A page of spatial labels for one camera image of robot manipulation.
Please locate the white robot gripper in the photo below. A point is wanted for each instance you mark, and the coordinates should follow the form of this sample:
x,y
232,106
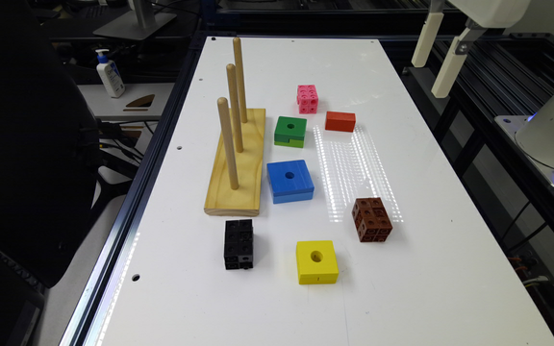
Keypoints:
x,y
486,13

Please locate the pink studded cube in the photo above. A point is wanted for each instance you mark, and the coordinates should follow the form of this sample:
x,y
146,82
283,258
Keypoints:
x,y
307,99

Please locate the red rectangular block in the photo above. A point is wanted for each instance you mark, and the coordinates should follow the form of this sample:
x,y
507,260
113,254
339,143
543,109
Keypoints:
x,y
340,121

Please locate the green square block with hole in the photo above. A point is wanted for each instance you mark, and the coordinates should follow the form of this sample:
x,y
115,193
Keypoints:
x,y
290,131

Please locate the brown studded cube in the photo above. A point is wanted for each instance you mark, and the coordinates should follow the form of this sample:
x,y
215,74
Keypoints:
x,y
371,220

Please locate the rear wooden peg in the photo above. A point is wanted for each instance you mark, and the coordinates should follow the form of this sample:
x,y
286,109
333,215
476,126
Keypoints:
x,y
240,78

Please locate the wooden peg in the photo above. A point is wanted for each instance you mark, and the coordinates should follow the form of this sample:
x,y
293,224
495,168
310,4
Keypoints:
x,y
234,100
227,136
240,78

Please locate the blue square block with hole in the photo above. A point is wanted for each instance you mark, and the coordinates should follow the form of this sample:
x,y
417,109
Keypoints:
x,y
290,181

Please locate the middle wooden peg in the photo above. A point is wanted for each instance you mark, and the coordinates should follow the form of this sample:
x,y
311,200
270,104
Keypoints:
x,y
234,100

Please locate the front wooden peg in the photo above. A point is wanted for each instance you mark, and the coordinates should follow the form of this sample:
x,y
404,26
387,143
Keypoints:
x,y
227,136

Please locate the yellow square block with hole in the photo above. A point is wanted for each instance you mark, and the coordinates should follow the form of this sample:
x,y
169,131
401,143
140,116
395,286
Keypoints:
x,y
316,262

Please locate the wooden peg base board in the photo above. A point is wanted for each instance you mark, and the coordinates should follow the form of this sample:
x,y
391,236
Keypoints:
x,y
221,200

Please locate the black studded block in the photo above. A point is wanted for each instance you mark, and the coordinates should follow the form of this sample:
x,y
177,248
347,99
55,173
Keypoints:
x,y
238,244

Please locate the grey monitor stand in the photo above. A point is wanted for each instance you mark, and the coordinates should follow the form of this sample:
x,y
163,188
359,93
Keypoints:
x,y
141,22

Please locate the white pump lotion bottle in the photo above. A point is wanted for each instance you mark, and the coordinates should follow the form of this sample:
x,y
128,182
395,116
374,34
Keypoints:
x,y
109,74

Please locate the black office chair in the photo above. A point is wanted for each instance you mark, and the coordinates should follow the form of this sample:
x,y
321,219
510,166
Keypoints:
x,y
49,151

